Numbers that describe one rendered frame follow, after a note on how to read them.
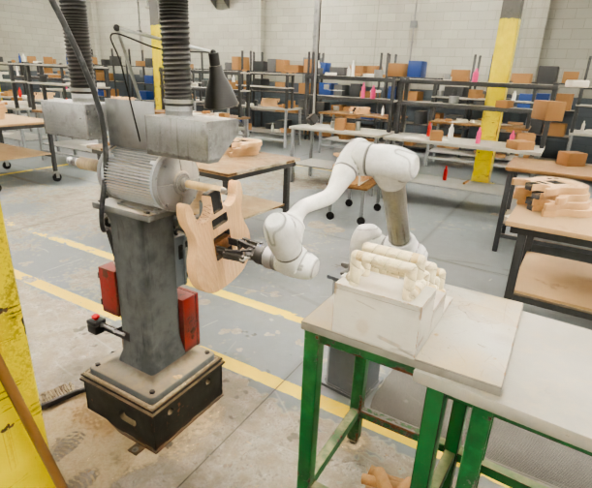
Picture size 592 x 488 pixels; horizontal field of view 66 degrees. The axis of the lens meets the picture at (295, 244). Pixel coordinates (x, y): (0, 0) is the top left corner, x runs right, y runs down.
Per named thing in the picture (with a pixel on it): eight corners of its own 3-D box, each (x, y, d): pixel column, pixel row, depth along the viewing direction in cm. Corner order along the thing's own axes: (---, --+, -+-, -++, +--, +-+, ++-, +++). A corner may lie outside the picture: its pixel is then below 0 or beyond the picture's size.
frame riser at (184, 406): (76, 419, 231) (69, 379, 222) (165, 360, 281) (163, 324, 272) (147, 463, 207) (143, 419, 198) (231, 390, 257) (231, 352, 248)
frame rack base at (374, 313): (329, 332, 144) (333, 283, 138) (350, 312, 156) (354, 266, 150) (415, 360, 131) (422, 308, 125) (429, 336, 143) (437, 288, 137)
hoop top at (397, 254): (359, 251, 141) (360, 242, 140) (363, 248, 144) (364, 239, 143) (423, 267, 131) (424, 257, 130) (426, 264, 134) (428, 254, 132)
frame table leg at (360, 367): (346, 442, 224) (361, 276, 192) (350, 435, 228) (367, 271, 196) (356, 446, 221) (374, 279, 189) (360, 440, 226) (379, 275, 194)
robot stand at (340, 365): (344, 362, 286) (354, 259, 261) (384, 381, 270) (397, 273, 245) (319, 383, 265) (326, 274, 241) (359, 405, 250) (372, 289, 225)
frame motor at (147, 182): (96, 203, 201) (88, 144, 191) (143, 192, 222) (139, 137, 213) (163, 221, 182) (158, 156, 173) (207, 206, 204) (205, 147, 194)
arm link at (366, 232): (355, 256, 251) (358, 218, 244) (387, 263, 243) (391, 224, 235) (343, 265, 238) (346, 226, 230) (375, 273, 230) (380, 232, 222)
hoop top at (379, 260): (349, 260, 134) (349, 250, 133) (353, 257, 137) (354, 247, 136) (415, 277, 125) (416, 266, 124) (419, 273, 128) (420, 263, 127)
